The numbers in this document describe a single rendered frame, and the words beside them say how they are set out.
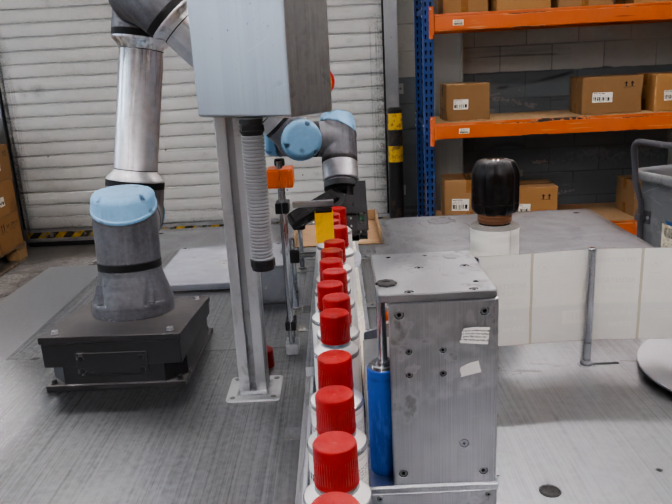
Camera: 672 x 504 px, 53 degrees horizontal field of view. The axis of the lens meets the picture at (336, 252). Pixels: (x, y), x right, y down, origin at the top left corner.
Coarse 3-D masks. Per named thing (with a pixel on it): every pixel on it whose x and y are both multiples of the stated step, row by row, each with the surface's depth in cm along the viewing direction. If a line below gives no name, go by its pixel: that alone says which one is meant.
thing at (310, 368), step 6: (312, 294) 119; (312, 300) 116; (312, 306) 113; (312, 312) 110; (312, 336) 101; (312, 342) 98; (312, 348) 96; (312, 354) 94; (306, 360) 93; (312, 360) 92; (306, 366) 91; (312, 366) 91; (306, 372) 91; (312, 372) 91
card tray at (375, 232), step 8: (368, 216) 227; (376, 216) 218; (368, 224) 222; (376, 224) 220; (296, 232) 208; (304, 232) 216; (312, 232) 215; (368, 232) 212; (376, 232) 211; (296, 240) 206; (304, 240) 206; (312, 240) 206; (360, 240) 203; (368, 240) 202; (376, 240) 202
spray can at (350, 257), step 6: (336, 228) 113; (342, 228) 113; (336, 234) 113; (342, 234) 113; (348, 252) 114; (354, 252) 115; (348, 258) 113; (354, 258) 115; (354, 264) 115; (354, 270) 115; (354, 276) 115; (354, 282) 116; (354, 288) 116; (354, 294) 116
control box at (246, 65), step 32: (192, 0) 91; (224, 0) 88; (256, 0) 85; (288, 0) 84; (320, 0) 89; (192, 32) 93; (224, 32) 89; (256, 32) 86; (288, 32) 84; (320, 32) 90; (224, 64) 91; (256, 64) 88; (288, 64) 85; (320, 64) 90; (224, 96) 92; (256, 96) 89; (288, 96) 86; (320, 96) 91
